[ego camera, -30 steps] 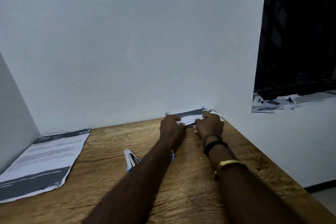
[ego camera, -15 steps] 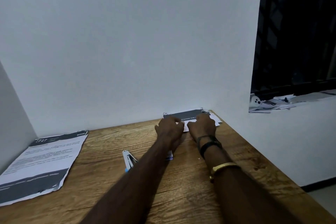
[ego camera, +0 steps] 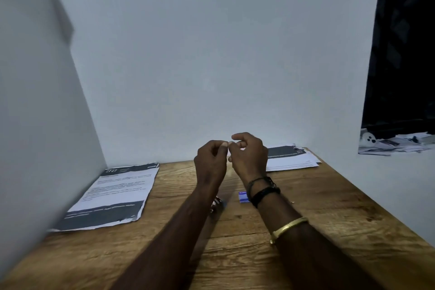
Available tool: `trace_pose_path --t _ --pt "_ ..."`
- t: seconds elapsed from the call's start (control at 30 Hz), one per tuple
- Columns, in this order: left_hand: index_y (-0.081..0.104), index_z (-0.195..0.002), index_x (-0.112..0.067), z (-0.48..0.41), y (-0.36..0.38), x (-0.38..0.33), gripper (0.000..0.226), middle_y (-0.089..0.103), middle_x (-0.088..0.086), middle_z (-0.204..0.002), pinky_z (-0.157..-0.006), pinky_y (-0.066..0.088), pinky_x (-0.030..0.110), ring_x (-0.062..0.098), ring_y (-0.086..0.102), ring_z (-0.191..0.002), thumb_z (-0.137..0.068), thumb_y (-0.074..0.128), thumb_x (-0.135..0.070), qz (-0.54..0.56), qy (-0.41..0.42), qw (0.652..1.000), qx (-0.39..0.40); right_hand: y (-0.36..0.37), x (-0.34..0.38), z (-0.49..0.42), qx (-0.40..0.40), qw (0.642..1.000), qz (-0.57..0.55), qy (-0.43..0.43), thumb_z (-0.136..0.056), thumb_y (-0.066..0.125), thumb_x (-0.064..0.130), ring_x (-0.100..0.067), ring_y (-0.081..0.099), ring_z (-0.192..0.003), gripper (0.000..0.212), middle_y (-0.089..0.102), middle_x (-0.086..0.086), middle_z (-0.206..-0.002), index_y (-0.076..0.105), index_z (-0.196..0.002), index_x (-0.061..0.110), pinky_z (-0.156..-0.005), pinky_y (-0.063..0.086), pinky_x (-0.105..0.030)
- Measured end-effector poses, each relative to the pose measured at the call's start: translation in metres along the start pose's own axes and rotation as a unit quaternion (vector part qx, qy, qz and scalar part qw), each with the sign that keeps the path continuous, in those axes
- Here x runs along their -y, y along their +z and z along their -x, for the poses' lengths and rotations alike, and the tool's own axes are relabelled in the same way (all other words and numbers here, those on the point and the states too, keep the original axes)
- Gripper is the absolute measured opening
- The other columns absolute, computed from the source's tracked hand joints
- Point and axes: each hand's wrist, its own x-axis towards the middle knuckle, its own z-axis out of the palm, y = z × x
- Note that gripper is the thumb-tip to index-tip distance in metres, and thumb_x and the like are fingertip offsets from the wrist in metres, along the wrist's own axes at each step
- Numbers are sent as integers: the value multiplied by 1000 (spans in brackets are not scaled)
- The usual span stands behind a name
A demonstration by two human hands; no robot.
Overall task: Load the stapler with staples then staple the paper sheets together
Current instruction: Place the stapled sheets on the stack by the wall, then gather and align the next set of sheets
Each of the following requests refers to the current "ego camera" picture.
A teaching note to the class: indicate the blue white staples box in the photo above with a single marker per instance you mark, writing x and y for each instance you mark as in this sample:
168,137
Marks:
243,197

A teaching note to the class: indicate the gold bangle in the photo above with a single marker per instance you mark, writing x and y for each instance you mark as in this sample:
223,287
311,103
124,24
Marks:
289,227

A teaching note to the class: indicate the wooden table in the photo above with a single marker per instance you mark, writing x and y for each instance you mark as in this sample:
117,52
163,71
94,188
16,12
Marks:
340,225

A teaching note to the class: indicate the silver blue stapler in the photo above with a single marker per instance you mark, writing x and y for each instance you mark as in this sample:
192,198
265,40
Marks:
217,204

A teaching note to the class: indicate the papers on window sill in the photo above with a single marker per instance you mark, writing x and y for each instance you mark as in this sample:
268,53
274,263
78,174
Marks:
370,140

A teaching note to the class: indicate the stack of printed papers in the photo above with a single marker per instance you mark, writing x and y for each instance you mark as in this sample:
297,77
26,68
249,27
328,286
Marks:
112,194

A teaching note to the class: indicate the person's left forearm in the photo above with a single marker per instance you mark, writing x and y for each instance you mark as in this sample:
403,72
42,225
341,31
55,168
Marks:
170,249

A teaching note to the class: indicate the person's left hand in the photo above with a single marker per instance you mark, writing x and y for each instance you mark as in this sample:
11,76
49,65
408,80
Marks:
210,164

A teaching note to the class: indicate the dark window with grille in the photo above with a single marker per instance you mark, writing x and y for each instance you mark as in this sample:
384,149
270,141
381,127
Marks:
401,45

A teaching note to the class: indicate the person's right hand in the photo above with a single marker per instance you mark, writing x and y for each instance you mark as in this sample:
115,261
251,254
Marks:
251,159

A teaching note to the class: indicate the person's right forearm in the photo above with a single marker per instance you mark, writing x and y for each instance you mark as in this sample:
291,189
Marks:
312,259

